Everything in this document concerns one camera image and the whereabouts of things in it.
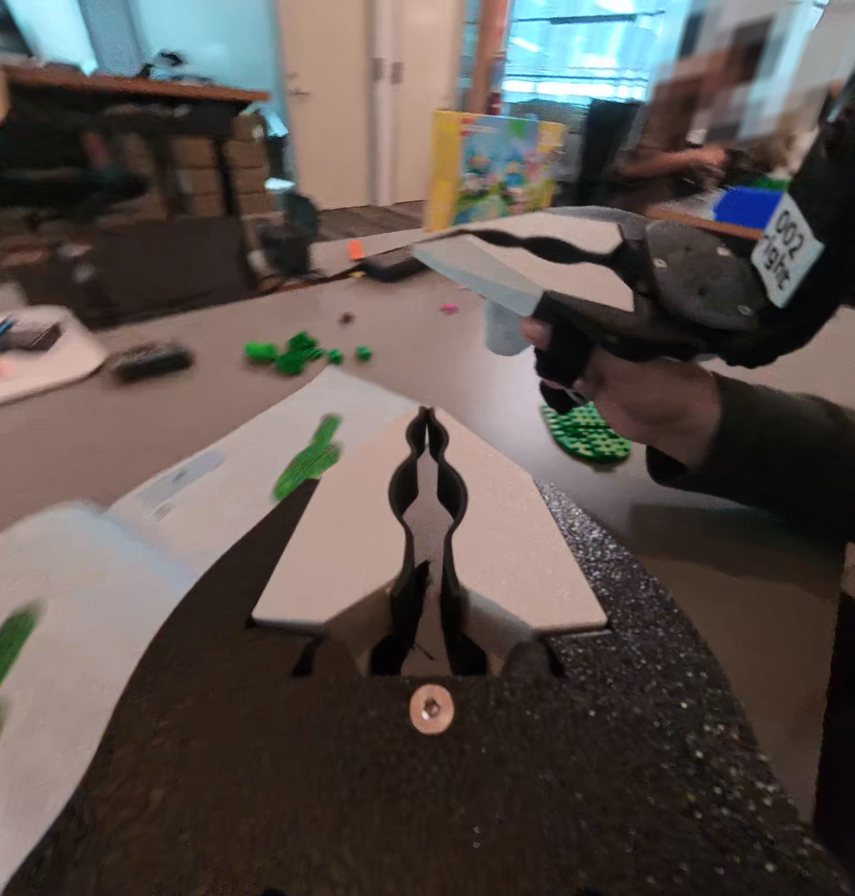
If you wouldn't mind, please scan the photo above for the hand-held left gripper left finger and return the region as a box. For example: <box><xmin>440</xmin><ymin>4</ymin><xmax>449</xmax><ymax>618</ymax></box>
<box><xmin>251</xmin><ymin>409</ymin><xmax>429</xmax><ymax>674</ymax></box>

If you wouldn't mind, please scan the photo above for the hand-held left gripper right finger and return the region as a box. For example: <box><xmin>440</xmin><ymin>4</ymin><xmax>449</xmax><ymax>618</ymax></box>
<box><xmin>431</xmin><ymin>409</ymin><xmax>608</xmax><ymax>677</ymax></box>

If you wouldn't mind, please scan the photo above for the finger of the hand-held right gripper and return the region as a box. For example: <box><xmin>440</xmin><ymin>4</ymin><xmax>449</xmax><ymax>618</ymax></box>
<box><xmin>461</xmin><ymin>209</ymin><xmax>630</xmax><ymax>265</ymax></box>
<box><xmin>410</xmin><ymin>233</ymin><xmax>637</xmax><ymax>358</ymax></box>

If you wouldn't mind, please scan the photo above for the person's right forearm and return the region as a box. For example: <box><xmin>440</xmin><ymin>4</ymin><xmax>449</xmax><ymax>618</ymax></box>
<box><xmin>645</xmin><ymin>374</ymin><xmax>855</xmax><ymax>554</ymax></box>

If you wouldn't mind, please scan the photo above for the dark grey desk panel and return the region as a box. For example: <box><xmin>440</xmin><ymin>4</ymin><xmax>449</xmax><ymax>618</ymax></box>
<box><xmin>91</xmin><ymin>217</ymin><xmax>260</xmax><ymax>330</ymax></box>

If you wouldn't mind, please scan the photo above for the brown wooden desk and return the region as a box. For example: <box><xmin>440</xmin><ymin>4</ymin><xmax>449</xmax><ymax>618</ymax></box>
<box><xmin>7</xmin><ymin>65</ymin><xmax>271</xmax><ymax>106</ymax></box>

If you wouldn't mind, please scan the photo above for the person's right hand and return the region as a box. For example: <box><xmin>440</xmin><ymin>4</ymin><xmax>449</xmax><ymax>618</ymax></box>
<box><xmin>522</xmin><ymin>317</ymin><xmax>722</xmax><ymax>468</ymax></box>

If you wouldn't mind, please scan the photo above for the black device with orange sticker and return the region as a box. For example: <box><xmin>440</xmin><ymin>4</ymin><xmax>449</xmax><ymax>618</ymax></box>
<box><xmin>349</xmin><ymin>240</ymin><xmax>432</xmax><ymax>282</ymax></box>

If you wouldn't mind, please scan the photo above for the yellow toy brick box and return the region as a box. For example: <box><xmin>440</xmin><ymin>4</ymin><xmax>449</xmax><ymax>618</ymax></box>
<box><xmin>426</xmin><ymin>110</ymin><xmax>567</xmax><ymax>232</ymax></box>

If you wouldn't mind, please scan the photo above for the blue plastic bin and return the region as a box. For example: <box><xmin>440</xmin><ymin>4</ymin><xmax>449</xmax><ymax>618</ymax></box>
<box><xmin>713</xmin><ymin>185</ymin><xmax>785</xmax><ymax>231</ymax></box>

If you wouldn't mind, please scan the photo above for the green brick plate assembly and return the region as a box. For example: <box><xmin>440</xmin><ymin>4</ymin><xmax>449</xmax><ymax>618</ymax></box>
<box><xmin>540</xmin><ymin>402</ymin><xmax>633</xmax><ymax>464</ymax></box>

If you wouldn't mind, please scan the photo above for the grey black office chair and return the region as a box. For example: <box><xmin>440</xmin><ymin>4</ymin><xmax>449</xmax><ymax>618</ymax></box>
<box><xmin>256</xmin><ymin>190</ymin><xmax>322</xmax><ymax>280</ymax></box>

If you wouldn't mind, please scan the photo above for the pile of small green bricks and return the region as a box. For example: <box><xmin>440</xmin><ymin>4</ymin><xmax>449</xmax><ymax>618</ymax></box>
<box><xmin>244</xmin><ymin>331</ymin><xmax>374</xmax><ymax>378</ymax></box>

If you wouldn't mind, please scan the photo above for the white instruction booklet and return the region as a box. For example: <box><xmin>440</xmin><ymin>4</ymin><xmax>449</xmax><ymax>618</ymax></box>
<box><xmin>0</xmin><ymin>365</ymin><xmax>418</xmax><ymax>896</ymax></box>

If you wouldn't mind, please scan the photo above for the stack of cardboard boxes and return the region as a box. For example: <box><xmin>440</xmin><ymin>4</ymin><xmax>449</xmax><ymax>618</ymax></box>
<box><xmin>165</xmin><ymin>115</ymin><xmax>278</xmax><ymax>218</ymax></box>

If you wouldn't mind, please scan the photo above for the white paper sheet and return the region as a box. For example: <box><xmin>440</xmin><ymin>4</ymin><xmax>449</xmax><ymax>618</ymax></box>
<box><xmin>0</xmin><ymin>308</ymin><xmax>110</xmax><ymax>410</ymax></box>

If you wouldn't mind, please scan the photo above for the person's dark clothing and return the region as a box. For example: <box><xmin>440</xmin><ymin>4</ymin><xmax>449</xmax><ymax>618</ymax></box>
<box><xmin>813</xmin><ymin>546</ymin><xmax>855</xmax><ymax>844</ymax></box>

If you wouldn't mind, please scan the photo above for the flat black box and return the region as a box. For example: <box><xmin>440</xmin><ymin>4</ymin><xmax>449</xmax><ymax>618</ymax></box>
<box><xmin>4</xmin><ymin>318</ymin><xmax>64</xmax><ymax>353</ymax></box>

